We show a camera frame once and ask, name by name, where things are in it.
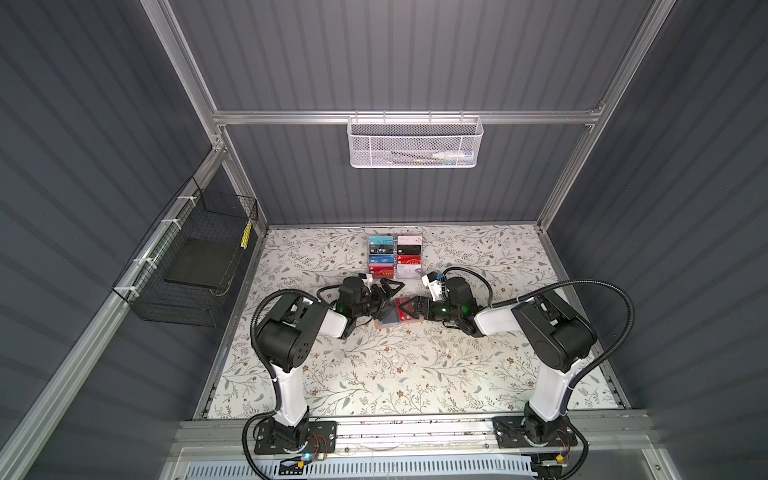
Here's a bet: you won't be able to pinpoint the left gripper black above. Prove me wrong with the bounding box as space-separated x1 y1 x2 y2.
352 278 402 321

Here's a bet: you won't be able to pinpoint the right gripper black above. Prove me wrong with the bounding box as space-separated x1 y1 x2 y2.
400 298 462 323

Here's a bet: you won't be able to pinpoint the pink leather card wallet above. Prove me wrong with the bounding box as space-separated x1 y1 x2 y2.
374 298 422 330

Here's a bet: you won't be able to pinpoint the clear acrylic card display stand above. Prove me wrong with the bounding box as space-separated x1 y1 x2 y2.
368 235 424 281

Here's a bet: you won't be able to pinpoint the dark black card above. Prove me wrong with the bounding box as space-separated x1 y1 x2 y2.
397 245 422 256

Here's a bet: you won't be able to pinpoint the teal card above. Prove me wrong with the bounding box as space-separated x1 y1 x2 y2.
368 235 395 246

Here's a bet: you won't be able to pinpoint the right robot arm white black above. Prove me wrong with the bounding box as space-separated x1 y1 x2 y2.
401 274 597 447

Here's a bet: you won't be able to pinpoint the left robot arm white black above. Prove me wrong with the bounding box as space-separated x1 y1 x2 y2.
249 274 405 435

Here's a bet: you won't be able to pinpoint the white VIP diamond card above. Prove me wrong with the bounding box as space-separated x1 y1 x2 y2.
397 264 423 280

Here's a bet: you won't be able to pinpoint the blue VIP card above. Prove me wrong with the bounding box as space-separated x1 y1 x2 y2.
368 254 396 265

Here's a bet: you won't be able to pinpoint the black VIP card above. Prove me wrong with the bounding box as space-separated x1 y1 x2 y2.
369 244 395 255

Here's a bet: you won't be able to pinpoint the pink VIP card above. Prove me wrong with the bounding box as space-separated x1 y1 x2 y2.
397 235 423 246

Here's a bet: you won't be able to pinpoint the pens in white basket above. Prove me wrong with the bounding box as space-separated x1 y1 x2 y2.
390 150 476 166

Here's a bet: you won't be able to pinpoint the yellow tag on basket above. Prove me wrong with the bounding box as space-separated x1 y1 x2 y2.
240 220 253 250

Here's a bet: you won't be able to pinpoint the white vented panel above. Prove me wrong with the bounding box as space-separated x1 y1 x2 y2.
185 455 535 480

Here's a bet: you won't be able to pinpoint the black pad in basket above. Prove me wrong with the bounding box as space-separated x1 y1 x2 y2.
163 238 236 289

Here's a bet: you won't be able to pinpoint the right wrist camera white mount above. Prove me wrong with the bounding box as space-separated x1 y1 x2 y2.
421 271 445 302

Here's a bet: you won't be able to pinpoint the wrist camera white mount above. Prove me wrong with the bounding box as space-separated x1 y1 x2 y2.
421 271 445 302
358 273 374 289

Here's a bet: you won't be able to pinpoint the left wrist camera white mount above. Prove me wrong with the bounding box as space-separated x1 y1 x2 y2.
358 273 374 289

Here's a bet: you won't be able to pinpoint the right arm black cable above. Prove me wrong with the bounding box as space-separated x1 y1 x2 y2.
440 266 636 415

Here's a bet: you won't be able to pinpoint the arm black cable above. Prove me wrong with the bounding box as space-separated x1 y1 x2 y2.
241 283 355 480
440 266 636 415

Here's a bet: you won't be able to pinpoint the white wire mesh basket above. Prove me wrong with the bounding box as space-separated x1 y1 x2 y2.
346 115 484 169

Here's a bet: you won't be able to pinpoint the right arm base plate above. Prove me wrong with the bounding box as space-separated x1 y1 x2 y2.
492 416 579 450

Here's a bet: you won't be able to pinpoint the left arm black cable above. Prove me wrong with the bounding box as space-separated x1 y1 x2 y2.
241 283 355 480

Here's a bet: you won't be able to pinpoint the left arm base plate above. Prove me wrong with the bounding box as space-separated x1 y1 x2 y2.
252 419 338 455

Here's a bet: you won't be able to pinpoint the black wire basket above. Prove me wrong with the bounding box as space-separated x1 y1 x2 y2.
113 180 259 328

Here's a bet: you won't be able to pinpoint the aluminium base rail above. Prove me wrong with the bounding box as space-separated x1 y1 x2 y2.
168 410 659 461

